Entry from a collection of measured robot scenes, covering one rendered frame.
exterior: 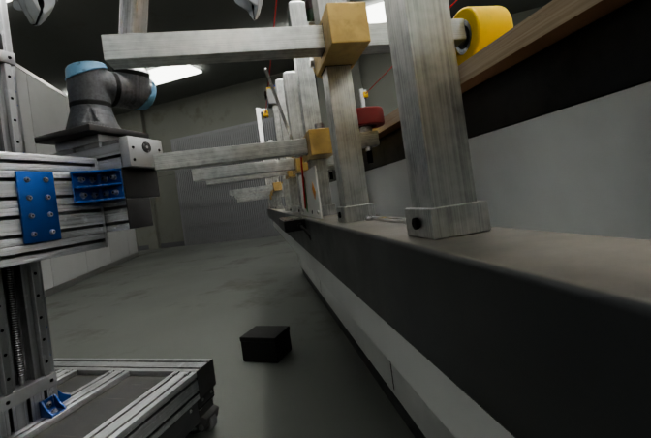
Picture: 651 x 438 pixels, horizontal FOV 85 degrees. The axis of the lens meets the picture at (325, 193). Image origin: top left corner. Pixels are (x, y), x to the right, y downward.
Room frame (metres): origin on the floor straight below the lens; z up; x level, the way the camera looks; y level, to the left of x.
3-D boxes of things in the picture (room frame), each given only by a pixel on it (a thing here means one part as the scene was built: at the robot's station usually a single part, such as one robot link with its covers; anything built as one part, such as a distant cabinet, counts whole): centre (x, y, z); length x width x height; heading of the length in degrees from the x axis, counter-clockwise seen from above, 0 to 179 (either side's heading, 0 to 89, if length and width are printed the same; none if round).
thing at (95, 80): (1.15, 0.71, 1.20); 0.13 x 0.12 x 0.14; 147
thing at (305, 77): (0.76, 0.01, 0.92); 0.03 x 0.03 x 0.48; 11
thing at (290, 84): (1.01, 0.06, 0.86); 0.03 x 0.03 x 0.48; 11
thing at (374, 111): (0.74, -0.10, 0.85); 0.08 x 0.08 x 0.11
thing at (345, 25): (0.49, -0.04, 0.94); 0.13 x 0.06 x 0.05; 11
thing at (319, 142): (0.74, 0.00, 0.84); 0.13 x 0.06 x 0.05; 11
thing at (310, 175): (0.79, 0.04, 0.75); 0.26 x 0.01 x 0.10; 11
